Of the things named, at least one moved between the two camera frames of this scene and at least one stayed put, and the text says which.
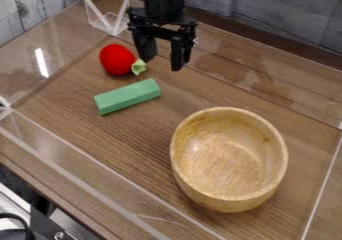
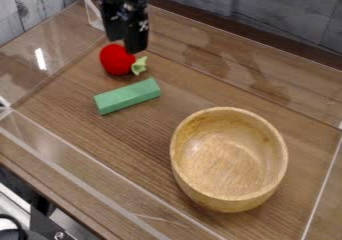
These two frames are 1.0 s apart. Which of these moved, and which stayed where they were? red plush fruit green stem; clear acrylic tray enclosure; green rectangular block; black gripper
Moved: black gripper
Stayed: clear acrylic tray enclosure; red plush fruit green stem; green rectangular block
